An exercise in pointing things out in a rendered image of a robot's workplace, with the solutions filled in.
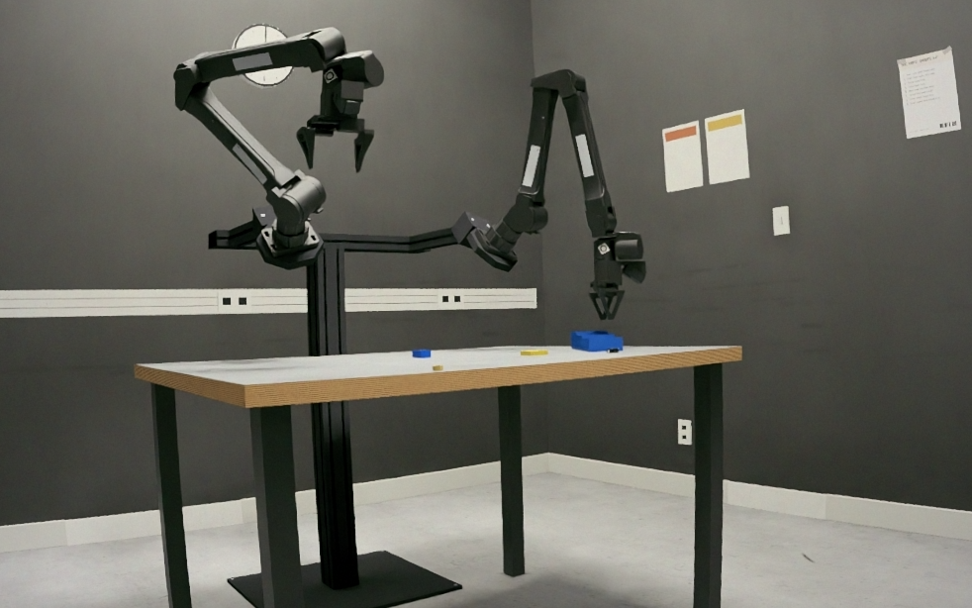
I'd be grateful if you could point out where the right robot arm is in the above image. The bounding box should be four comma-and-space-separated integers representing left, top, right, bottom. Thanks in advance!
173, 28, 384, 257

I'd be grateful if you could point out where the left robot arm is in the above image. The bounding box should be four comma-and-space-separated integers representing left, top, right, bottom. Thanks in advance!
474, 69, 646, 284

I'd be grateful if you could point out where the blue three-compartment bin rack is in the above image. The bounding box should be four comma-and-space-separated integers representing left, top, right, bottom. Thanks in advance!
571, 331, 623, 353

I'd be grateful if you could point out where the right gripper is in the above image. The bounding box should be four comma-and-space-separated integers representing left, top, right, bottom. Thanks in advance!
297, 115, 374, 172

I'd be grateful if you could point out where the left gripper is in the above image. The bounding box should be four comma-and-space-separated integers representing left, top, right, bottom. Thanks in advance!
588, 259, 625, 320

